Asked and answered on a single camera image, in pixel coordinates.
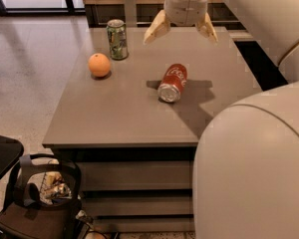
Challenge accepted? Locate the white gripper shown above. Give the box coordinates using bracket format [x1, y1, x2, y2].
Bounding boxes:
[144, 0, 218, 44]

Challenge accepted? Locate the red coke can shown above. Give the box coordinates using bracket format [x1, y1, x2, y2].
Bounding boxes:
[157, 64, 187, 103]

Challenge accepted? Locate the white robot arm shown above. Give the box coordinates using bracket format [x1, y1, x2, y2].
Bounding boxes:
[144, 0, 299, 239]

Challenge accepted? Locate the green soda can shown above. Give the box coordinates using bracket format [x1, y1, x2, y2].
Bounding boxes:
[107, 19, 129, 60]

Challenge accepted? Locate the orange fruit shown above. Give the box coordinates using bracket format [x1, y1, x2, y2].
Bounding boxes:
[88, 53, 111, 78]

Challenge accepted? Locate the grey drawer cabinet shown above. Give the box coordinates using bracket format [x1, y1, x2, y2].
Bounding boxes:
[42, 26, 263, 234]

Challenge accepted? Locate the top cabinet drawer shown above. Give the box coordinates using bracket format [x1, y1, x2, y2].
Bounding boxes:
[78, 161, 192, 191]

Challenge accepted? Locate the cabinet drawer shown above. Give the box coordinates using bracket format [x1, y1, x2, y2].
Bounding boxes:
[83, 196, 193, 216]
[78, 161, 192, 191]
[93, 216, 194, 233]

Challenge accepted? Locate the middle cabinet drawer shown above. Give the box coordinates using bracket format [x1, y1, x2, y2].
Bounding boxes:
[83, 196, 193, 216]

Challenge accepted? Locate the bottom cabinet drawer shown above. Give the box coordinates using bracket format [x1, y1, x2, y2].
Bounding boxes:
[93, 216, 194, 233]

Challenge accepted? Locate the black chair seat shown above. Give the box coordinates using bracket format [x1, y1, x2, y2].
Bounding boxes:
[0, 135, 24, 179]

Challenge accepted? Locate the black bag with snacks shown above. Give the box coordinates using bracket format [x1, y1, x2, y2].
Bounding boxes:
[0, 153, 82, 239]

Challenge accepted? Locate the left metal bracket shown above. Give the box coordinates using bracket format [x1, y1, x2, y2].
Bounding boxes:
[124, 0, 138, 27]

